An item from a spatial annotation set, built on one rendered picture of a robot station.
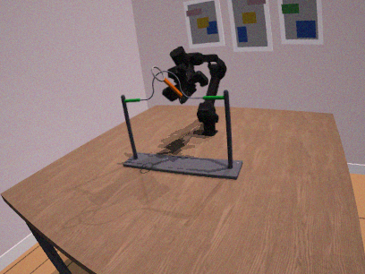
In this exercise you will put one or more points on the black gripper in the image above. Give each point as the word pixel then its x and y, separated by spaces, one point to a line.
pixel 187 85

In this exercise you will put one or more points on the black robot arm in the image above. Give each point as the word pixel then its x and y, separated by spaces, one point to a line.
pixel 206 111

